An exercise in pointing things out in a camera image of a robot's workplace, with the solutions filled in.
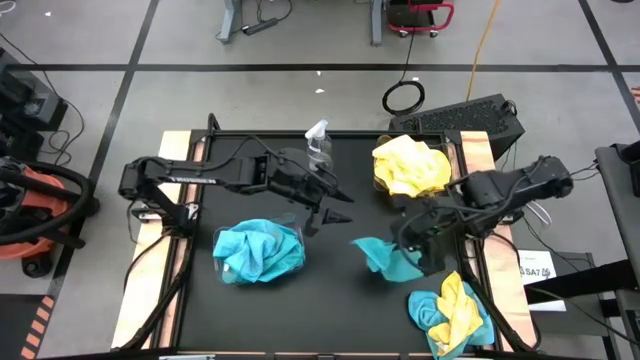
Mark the black metal table frame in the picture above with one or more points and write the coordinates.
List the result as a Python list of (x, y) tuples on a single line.
[(512, 327)]

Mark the clear plastic bin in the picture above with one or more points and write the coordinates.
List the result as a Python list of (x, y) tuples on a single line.
[(223, 275), (380, 186)]

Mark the orange vacuum cleaner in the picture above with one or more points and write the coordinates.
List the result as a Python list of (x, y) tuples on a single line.
[(47, 196)]

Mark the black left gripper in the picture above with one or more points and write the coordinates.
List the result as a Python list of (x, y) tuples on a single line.
[(295, 175)]

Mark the teal terry microfiber towel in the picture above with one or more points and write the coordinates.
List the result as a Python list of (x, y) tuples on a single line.
[(387, 260)]

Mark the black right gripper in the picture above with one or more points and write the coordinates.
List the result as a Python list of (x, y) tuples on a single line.
[(425, 240)]

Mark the white paper sheet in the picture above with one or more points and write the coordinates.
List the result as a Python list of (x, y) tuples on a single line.
[(537, 260)]

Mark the black power strip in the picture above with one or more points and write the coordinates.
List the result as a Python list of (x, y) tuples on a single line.
[(260, 26)]

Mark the cloth pile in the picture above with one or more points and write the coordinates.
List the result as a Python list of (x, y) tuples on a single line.
[(425, 310)]

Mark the black metal bar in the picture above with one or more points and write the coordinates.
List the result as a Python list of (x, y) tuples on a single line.
[(580, 282)]

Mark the clear plastic spray bottle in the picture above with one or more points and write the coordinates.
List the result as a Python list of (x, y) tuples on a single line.
[(317, 145)]

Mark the grey desk leg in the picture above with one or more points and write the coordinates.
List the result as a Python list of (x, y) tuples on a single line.
[(376, 25), (231, 20)]

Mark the red and black cart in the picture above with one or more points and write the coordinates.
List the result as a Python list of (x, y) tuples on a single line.
[(410, 15)]

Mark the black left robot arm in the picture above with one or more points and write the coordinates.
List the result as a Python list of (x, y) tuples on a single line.
[(190, 175)]

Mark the black computer case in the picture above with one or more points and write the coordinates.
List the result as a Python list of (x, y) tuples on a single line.
[(22, 102)]

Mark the grey side table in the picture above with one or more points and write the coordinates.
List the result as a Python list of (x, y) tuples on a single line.
[(620, 200)]

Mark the yellow microfiber towel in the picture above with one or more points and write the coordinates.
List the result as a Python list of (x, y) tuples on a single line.
[(410, 167), (457, 310)]

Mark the black perforated computer tower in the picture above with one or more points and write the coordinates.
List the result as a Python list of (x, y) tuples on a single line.
[(460, 117)]

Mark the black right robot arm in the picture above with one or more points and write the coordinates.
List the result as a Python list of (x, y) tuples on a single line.
[(500, 192)]

